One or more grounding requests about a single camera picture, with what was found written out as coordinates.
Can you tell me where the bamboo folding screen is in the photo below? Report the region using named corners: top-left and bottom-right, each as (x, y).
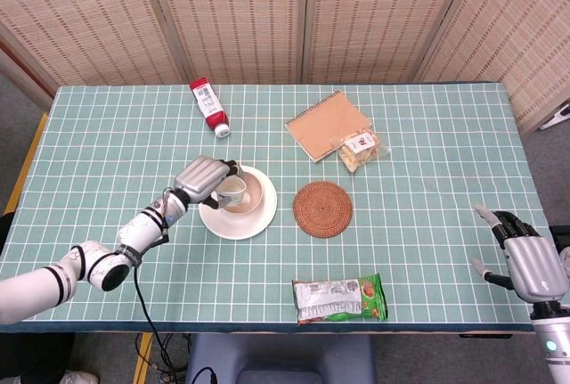
top-left (0, 0), bottom-right (570, 136)

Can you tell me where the small white paper cup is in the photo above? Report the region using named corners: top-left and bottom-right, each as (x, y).
top-left (216, 177), bottom-right (248, 212)

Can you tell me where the white round plate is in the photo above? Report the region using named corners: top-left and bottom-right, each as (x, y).
top-left (198, 168), bottom-right (279, 241)

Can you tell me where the brown woven round coaster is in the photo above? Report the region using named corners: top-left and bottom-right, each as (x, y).
top-left (292, 181), bottom-right (354, 239)

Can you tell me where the off-white bowl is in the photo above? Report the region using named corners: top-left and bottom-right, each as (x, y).
top-left (213, 166), bottom-right (265, 215)

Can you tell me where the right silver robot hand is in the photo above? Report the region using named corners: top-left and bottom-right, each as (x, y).
top-left (471, 203), bottom-right (570, 305)

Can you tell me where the green snack packet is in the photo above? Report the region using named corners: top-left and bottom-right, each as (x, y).
top-left (291, 273), bottom-right (389, 326)

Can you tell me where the kraft spiral notebook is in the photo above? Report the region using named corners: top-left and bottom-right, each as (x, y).
top-left (285, 90), bottom-right (373, 164)

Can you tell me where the black cable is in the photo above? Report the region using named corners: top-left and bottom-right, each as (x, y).
top-left (132, 232), bottom-right (219, 384)

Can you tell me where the white shoe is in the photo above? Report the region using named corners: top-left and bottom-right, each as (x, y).
top-left (59, 370), bottom-right (100, 384)

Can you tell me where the green grid tablecloth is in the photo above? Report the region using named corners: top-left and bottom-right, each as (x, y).
top-left (0, 82), bottom-right (554, 335)

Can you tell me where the clear bag of snacks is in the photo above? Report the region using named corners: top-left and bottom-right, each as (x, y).
top-left (330, 130), bottom-right (393, 176)

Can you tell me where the blue chair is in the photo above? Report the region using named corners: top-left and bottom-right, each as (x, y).
top-left (184, 333), bottom-right (378, 384)

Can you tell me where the white stand foot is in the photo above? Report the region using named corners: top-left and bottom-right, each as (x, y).
top-left (539, 102), bottom-right (570, 132)

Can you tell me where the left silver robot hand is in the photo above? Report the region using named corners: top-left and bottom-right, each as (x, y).
top-left (173, 155), bottom-right (244, 211)

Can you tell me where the red plastic bottle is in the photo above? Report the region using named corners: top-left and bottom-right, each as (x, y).
top-left (189, 77), bottom-right (232, 139)

